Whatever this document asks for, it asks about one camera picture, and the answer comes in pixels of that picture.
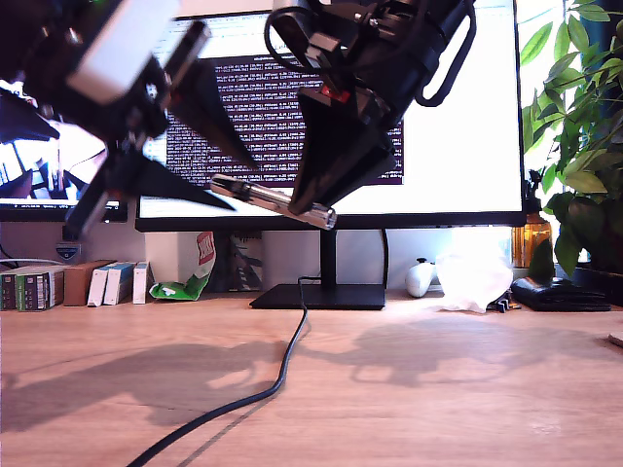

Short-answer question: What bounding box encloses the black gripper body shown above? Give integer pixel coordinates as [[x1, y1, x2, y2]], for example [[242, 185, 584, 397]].
[[62, 19, 213, 239]]

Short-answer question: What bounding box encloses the metallic laser pointer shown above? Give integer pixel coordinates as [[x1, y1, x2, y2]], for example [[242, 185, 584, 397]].
[[210, 174, 339, 232]]

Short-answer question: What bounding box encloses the large black Huawei monitor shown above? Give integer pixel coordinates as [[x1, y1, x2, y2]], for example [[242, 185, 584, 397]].
[[134, 0, 529, 311]]

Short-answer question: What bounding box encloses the white and blue box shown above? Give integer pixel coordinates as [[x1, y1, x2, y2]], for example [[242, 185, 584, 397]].
[[102, 262, 136, 307], [131, 261, 150, 306], [86, 267, 110, 308]]

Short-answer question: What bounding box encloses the blue shield badge tag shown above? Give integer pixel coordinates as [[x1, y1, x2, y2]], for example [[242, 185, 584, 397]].
[[54, 241, 82, 266]]

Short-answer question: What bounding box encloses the green Jenkki gum bag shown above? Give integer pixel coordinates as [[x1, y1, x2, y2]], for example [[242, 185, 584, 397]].
[[148, 231, 217, 303]]

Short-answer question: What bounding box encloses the smaller black monitor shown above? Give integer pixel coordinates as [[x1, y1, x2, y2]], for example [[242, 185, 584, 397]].
[[0, 77, 129, 224]]

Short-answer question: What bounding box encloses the grey patterned package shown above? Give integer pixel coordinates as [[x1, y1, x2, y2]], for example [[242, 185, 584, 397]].
[[227, 231, 265, 293]]

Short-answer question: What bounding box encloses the white game controller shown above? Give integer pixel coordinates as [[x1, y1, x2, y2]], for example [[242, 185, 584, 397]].
[[405, 257, 438, 300]]

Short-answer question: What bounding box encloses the brown cardboard box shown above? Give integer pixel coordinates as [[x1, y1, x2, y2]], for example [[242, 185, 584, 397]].
[[62, 260, 117, 307]]

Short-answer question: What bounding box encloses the white plastic bag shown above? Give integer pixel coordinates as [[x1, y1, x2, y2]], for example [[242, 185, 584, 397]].
[[433, 237, 514, 314]]

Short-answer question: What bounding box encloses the green and white box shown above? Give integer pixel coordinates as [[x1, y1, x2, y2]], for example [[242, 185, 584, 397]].
[[14, 269, 66, 313], [0, 271, 18, 312]]

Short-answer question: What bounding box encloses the amber pump bottle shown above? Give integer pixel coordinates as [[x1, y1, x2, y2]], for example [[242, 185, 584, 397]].
[[511, 168, 554, 270]]

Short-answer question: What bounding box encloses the green leafy plant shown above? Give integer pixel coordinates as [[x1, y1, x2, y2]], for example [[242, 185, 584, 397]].
[[518, 0, 623, 279]]

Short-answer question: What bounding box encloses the black leather wallet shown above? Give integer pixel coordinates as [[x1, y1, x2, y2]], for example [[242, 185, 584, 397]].
[[510, 275, 612, 313]]

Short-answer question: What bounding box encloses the black plant pot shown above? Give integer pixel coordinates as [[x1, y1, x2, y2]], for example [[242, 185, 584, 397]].
[[569, 265, 623, 308]]

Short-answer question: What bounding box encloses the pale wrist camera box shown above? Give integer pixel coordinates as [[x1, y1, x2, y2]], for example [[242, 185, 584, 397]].
[[66, 0, 182, 104]]

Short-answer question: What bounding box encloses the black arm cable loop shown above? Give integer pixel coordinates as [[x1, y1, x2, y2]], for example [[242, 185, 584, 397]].
[[416, 8, 477, 107]]

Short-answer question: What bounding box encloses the black monitor rear cable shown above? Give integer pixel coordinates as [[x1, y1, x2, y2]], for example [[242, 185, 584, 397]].
[[380, 228, 391, 292]]

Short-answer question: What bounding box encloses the black camera cable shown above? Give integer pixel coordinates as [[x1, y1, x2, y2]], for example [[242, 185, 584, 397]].
[[265, 4, 342, 69]]

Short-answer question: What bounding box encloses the white cable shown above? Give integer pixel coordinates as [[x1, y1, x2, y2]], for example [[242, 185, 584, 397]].
[[0, 258, 62, 270]]

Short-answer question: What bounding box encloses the black cable on table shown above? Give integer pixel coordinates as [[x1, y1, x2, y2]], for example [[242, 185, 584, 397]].
[[125, 275, 311, 467]]

